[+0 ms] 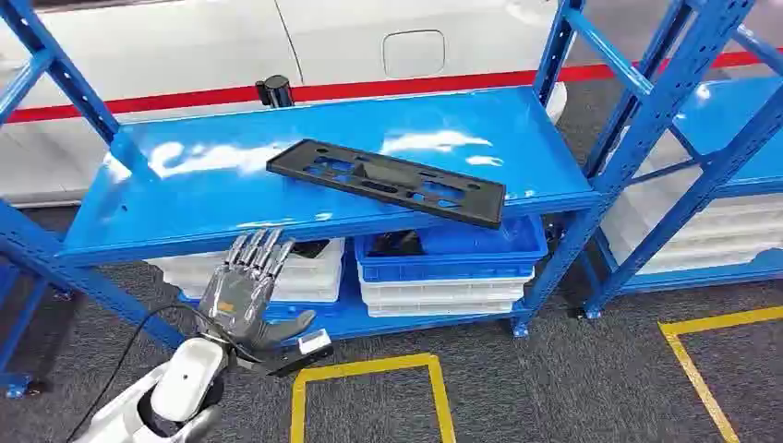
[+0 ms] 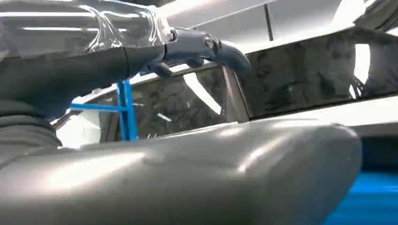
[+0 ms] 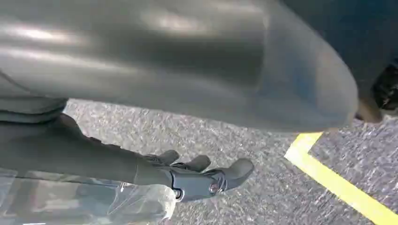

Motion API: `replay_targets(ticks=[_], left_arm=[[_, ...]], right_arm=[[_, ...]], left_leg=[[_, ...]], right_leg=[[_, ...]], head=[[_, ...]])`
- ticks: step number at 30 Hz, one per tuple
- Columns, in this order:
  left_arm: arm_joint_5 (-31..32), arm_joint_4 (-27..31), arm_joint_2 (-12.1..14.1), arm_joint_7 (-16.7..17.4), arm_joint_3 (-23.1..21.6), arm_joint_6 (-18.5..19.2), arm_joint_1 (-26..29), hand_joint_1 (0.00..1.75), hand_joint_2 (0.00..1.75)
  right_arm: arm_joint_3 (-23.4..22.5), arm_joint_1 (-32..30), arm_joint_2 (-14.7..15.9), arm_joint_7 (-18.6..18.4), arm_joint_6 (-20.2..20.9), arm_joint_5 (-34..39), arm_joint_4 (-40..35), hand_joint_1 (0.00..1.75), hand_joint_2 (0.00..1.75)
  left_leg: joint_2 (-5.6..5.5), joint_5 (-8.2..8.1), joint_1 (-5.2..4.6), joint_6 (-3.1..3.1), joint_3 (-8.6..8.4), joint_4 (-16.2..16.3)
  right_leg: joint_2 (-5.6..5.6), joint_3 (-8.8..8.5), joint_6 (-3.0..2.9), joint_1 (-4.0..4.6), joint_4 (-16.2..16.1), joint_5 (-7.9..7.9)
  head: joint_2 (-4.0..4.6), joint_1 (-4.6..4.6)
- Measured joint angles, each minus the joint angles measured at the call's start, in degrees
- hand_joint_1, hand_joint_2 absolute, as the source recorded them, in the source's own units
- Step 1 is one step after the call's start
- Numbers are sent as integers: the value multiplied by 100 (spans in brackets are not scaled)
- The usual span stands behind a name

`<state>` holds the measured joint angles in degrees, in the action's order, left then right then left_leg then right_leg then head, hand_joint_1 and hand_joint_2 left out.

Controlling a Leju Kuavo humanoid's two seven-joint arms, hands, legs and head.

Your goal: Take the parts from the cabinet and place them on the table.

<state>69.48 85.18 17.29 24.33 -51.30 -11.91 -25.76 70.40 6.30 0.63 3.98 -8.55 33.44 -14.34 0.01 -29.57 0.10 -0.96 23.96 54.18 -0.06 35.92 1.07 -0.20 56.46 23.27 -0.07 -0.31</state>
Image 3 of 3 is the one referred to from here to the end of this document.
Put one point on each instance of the yellow floor tape line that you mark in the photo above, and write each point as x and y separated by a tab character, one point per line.
342	186

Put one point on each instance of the clear plastic film bag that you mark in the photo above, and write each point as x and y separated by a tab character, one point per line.
93	205

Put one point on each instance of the ribbed grey right robot arm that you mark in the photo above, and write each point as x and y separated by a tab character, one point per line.
28	108

